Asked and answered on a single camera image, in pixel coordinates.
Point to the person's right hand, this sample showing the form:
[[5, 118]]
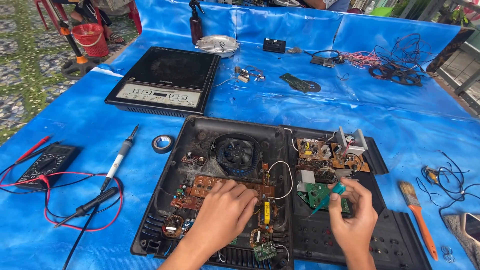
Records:
[[354, 225]]

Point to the person's left hand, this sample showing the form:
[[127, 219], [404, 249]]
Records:
[[221, 221]]

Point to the teal screwdriver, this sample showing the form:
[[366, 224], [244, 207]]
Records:
[[325, 201]]

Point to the black cooker base panel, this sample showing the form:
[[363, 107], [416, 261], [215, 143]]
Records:
[[390, 240]]

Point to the long brown circuit board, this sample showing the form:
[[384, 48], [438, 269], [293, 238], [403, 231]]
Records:
[[204, 185]]

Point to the yellow capacitor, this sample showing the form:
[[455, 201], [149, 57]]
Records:
[[267, 213]]

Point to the green circuit board with chip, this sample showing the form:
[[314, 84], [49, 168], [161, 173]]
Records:
[[318, 193]]

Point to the small green module board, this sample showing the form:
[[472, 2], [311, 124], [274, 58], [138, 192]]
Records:
[[264, 252]]

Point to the dark brown circuit board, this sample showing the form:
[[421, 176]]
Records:
[[315, 168]]

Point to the black cooling fan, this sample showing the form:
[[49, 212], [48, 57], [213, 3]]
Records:
[[238, 154]]

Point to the aluminium heat sink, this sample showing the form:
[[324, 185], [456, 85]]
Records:
[[356, 146]]

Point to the brown power circuit board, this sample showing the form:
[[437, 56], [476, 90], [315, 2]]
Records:
[[313, 148]]

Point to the open black cooker housing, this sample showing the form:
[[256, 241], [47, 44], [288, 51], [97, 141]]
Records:
[[180, 138]]

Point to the black electrical tape roll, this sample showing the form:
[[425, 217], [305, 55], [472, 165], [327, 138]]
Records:
[[162, 144]]

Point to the metal spring rings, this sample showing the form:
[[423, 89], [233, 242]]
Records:
[[447, 254]]

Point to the grey cloth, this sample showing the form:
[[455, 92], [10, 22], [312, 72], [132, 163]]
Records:
[[455, 228]]

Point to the smartphone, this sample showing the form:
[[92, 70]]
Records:
[[472, 227]]

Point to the blue plastic tarp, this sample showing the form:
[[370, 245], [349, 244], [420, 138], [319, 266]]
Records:
[[393, 112]]

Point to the grey black soldering iron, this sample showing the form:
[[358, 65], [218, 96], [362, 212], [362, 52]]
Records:
[[118, 159]]

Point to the black multimeter test lead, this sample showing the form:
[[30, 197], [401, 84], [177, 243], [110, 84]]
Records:
[[92, 204]]

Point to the thin black disc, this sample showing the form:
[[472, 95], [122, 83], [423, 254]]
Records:
[[315, 87]]

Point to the red multimeter test lead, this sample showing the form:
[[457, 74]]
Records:
[[75, 174]]

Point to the narrow green circuit board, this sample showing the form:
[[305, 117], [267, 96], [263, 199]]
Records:
[[294, 81]]

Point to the black induction cooker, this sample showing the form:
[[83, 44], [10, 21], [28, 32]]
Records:
[[168, 71]]

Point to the round metal dish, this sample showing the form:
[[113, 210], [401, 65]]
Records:
[[217, 45]]

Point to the black digital multimeter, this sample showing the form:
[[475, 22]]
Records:
[[47, 165]]

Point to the small black box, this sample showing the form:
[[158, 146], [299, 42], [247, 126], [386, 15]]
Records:
[[274, 45]]

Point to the metal railing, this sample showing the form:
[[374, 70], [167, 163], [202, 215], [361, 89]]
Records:
[[465, 67]]

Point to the brown spray bottle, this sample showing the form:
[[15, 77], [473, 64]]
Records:
[[195, 28]]

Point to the black orange fan stand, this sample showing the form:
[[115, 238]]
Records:
[[77, 62]]

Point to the red plastic basket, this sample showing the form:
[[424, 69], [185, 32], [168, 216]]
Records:
[[92, 39]]

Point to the red plastic chair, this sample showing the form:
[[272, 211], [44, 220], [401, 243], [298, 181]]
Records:
[[133, 15]]

